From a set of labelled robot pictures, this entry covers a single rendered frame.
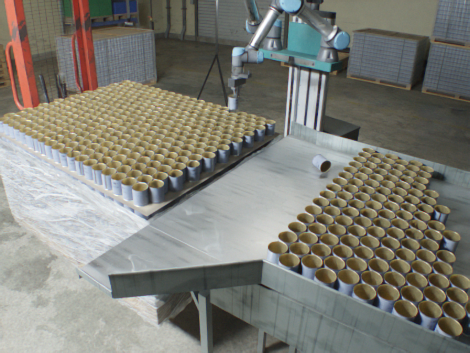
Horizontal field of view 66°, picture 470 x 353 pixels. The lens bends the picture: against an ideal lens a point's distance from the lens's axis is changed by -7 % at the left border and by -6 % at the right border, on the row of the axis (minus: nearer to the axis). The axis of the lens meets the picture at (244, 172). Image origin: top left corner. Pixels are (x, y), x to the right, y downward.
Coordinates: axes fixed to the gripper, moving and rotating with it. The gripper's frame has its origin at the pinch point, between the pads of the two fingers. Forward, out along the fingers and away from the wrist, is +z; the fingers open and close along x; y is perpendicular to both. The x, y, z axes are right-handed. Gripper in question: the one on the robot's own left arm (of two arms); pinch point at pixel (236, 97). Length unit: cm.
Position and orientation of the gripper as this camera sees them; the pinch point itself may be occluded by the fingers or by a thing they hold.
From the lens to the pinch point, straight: 248.3
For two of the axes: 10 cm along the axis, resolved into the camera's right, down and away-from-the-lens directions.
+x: -5.6, 3.7, -7.4
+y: -8.3, -3.1, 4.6
